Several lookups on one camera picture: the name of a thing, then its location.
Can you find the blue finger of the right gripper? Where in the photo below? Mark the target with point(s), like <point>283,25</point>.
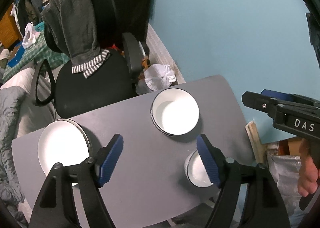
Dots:
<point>260,103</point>
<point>278,95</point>

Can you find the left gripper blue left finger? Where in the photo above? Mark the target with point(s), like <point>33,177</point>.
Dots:
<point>107,158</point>

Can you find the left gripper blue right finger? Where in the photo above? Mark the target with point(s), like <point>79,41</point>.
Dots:
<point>213,160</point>

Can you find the white bowl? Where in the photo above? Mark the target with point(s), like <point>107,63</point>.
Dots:
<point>174,112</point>
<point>195,171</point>

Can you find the white plate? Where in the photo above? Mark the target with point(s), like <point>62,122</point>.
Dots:
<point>63,141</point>

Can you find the person's right hand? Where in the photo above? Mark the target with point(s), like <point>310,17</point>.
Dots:
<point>308,173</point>

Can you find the silver foil bag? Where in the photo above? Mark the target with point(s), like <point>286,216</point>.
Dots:
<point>285,172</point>

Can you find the black office chair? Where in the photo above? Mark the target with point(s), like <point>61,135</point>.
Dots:
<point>73,94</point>

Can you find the bed mattress grey sheet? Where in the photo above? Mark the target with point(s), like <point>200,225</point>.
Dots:
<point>31,117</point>

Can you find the white plastic bag on floor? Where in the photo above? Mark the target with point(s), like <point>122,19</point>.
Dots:
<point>158,77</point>

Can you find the grey quilted comforter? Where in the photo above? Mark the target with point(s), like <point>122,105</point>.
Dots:
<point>11,194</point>

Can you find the green checkered tablecloth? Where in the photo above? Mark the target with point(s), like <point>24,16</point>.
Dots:
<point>36,53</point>

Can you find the blue flat box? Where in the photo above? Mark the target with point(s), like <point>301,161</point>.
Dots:
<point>17,58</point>

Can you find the dark grey hooded sweater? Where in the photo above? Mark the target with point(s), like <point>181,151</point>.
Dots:
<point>73,27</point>

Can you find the white plastic bag on table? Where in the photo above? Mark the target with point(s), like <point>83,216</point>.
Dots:
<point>31,36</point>

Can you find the wooden wardrobe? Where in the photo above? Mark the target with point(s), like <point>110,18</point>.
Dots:
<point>9,33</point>

